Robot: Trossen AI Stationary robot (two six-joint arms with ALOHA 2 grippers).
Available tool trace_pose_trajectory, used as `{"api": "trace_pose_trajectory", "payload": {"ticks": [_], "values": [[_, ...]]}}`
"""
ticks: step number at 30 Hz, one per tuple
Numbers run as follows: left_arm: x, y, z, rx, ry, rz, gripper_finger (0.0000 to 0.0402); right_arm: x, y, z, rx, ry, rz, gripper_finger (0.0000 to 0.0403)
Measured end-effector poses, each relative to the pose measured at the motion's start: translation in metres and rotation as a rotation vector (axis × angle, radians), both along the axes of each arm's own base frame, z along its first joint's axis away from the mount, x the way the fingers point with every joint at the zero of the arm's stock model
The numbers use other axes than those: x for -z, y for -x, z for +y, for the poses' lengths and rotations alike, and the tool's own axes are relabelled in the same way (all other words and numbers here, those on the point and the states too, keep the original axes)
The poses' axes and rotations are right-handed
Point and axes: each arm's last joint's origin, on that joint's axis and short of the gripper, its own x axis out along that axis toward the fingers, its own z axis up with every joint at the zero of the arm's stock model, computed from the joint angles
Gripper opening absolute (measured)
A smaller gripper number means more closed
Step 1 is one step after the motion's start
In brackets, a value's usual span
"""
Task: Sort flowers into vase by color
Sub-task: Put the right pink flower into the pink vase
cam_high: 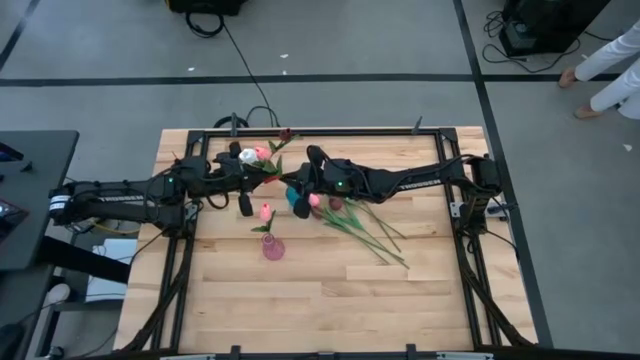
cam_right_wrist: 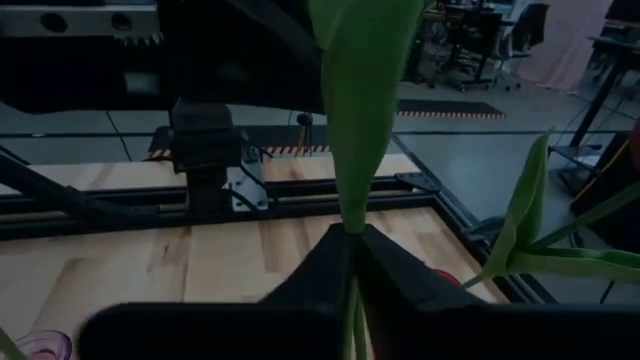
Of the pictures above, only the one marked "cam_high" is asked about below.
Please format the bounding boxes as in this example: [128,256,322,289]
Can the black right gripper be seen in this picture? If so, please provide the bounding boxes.
[281,144,362,220]

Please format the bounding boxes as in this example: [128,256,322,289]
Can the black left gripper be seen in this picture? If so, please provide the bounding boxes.
[209,141,274,218]

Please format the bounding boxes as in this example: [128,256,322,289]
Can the tulip stems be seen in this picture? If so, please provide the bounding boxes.
[252,144,285,179]

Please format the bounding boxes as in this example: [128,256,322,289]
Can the pink artificial tulip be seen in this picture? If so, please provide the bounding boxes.
[308,193,391,266]
[250,202,277,239]

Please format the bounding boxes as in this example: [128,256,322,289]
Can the pink glass vase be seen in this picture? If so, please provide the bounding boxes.
[260,232,286,262]

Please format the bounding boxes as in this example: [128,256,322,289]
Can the blue glass vase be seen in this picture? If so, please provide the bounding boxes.
[284,185,304,209]

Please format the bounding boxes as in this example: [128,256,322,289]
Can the small black equipment box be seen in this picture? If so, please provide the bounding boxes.
[166,0,247,16]

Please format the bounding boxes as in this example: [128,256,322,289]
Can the black crossbar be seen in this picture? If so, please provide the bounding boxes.
[38,235,132,285]

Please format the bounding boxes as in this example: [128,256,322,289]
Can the dark grey desk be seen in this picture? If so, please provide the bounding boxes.
[0,130,80,271]

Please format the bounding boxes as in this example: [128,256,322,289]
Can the white round object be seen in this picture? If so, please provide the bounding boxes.
[42,282,72,307]

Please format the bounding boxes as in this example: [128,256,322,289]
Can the dark tablet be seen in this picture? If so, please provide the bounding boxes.
[0,142,25,164]

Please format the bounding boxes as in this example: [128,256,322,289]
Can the dark laptop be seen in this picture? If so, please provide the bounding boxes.
[0,199,30,241]

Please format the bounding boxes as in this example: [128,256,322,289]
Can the large black equipment case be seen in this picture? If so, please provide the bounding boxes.
[498,0,612,58]

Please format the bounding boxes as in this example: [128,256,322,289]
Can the person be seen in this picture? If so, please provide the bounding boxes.
[558,19,640,121]

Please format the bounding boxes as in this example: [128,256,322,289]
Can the coiled black cable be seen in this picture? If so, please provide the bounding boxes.
[213,113,250,130]

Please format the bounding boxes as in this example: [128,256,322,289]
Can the black aluminium table frame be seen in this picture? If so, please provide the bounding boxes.
[149,127,506,354]

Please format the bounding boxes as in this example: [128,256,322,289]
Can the long black floor cable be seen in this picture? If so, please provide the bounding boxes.
[222,23,281,129]

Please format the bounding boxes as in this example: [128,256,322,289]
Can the black cable bundle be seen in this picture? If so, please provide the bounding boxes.
[457,234,536,349]
[119,234,194,354]

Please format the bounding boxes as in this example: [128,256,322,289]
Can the looped black floor cable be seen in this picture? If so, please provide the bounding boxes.
[184,10,226,40]

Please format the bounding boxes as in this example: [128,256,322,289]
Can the tangled black floor cables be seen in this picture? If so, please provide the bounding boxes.
[481,9,614,75]

